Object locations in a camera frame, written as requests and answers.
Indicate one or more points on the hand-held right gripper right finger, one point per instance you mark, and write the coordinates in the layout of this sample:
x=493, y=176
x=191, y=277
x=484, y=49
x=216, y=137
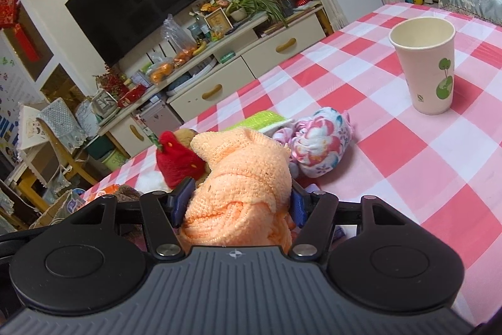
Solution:
x=299, y=207

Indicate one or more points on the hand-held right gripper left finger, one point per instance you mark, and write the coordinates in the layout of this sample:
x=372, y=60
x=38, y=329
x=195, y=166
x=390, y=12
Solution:
x=181, y=201

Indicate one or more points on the brown plush toy red hood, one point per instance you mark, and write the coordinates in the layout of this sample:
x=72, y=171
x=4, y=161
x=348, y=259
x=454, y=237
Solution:
x=178, y=158

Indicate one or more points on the orange knitted cloth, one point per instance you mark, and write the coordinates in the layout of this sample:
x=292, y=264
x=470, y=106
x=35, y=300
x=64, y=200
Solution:
x=239, y=178

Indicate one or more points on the floral rolled cloth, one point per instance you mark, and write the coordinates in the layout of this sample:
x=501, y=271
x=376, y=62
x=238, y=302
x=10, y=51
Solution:
x=317, y=146

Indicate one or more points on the orange white tissue packet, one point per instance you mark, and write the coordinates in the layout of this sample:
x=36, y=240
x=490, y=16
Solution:
x=106, y=189

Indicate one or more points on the green waste bin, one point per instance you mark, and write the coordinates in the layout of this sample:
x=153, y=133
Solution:
x=113, y=158

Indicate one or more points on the small white box appliance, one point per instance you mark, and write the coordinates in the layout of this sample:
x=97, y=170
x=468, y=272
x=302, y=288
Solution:
x=159, y=115

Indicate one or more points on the green sponge pad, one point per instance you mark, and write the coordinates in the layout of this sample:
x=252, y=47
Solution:
x=259, y=120

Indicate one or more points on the red gift box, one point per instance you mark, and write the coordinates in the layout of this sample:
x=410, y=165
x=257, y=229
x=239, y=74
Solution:
x=131, y=93

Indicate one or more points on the small bag of oranges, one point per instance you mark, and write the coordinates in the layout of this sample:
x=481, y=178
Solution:
x=160, y=72

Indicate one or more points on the red white checked tablecloth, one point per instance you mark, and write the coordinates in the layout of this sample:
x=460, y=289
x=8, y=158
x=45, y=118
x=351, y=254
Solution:
x=353, y=84

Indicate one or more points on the red berry branches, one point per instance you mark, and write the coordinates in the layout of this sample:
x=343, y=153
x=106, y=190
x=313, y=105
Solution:
x=110, y=78

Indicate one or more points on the wooden chair with lace cover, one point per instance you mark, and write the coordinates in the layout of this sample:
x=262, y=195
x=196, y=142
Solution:
x=59, y=123

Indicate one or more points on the cream television cabinet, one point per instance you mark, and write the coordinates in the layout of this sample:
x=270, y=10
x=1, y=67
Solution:
x=235, y=60

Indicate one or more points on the yellow bananas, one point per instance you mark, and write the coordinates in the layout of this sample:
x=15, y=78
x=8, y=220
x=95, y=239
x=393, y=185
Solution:
x=199, y=47

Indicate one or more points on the clear plastic bag of oranges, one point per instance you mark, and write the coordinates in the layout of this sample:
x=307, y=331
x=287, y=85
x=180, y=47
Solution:
x=178, y=40

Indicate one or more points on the white paper cup green print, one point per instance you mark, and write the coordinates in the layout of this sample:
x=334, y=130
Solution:
x=425, y=64

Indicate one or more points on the wooden photo frame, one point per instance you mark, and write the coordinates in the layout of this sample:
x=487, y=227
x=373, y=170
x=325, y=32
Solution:
x=217, y=21

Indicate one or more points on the wall poster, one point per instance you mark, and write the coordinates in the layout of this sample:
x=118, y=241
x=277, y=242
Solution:
x=8, y=91

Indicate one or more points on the red knot wall decoration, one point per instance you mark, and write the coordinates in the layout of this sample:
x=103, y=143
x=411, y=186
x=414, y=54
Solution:
x=11, y=21

